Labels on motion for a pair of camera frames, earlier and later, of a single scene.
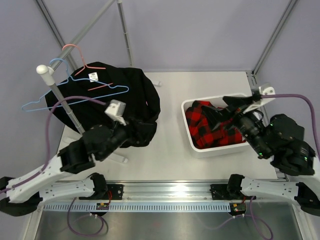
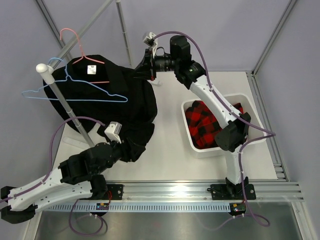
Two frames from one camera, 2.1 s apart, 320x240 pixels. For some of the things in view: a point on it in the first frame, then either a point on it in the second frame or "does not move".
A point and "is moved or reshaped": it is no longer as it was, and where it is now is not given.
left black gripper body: (134, 137) → (127, 155)
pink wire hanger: (86, 66) → (83, 56)
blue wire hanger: (69, 78) is moved or reshaped
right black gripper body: (250, 127) → (164, 63)
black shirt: (87, 89) is moved or reshaped
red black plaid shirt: (202, 135) does not move
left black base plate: (116, 190) does not move
